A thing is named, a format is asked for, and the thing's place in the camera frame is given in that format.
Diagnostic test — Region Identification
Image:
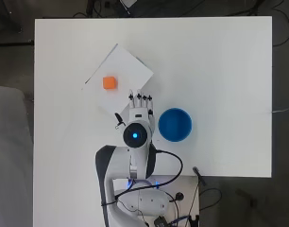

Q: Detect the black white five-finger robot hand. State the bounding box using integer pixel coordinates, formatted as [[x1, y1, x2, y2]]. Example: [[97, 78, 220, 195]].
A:
[[114, 89, 157, 133]]

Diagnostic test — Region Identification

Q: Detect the orange cube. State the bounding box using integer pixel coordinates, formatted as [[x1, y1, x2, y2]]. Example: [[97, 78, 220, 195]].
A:
[[102, 76, 118, 91]]

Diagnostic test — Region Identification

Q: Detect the blue round tub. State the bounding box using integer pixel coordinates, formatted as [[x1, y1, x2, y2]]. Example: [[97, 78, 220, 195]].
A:
[[158, 107, 194, 143]]

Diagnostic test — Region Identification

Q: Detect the white paper sheet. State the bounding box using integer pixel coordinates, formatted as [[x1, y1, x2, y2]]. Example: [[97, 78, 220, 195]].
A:
[[81, 43, 155, 115]]

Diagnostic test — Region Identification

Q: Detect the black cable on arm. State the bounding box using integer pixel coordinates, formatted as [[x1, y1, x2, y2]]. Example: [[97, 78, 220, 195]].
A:
[[114, 148, 184, 201]]

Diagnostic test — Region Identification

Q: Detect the white cable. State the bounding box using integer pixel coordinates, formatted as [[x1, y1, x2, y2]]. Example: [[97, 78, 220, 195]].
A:
[[271, 106, 289, 114]]

